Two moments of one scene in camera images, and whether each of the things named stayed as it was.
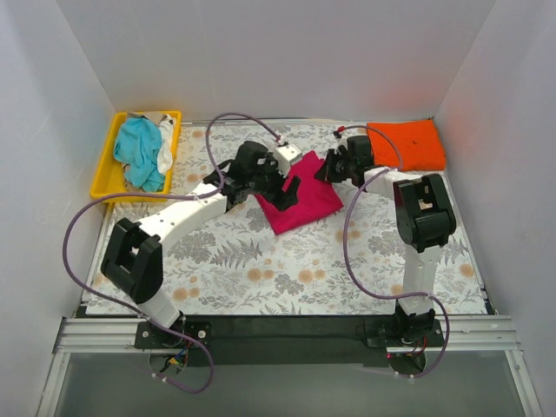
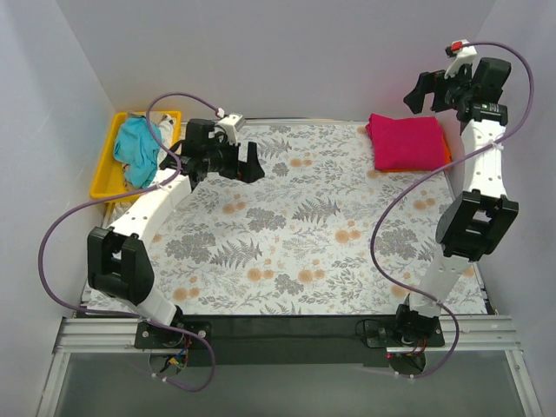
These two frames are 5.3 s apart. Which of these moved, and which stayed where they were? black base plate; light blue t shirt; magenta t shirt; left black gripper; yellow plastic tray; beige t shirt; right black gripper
Moved: magenta t shirt; left black gripper; right black gripper
Stayed: light blue t shirt; black base plate; yellow plastic tray; beige t shirt
